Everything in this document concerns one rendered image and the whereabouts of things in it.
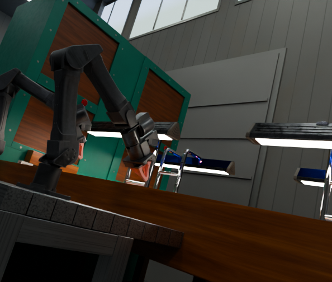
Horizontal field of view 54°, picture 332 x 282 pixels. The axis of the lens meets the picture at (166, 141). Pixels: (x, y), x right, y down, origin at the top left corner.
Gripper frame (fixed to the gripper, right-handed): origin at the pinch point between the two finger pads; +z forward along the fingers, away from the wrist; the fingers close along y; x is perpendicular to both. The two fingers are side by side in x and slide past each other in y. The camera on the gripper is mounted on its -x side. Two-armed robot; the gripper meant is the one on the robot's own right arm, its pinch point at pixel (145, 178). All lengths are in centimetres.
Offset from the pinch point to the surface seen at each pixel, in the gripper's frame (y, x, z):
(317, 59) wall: 22, -293, 47
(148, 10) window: 355, -441, -42
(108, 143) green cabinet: 87, -52, 19
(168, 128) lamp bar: 9.7, -29.4, -5.0
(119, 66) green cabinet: 86, -83, -23
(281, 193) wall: 34, -182, 144
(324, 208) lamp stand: -51, -26, 22
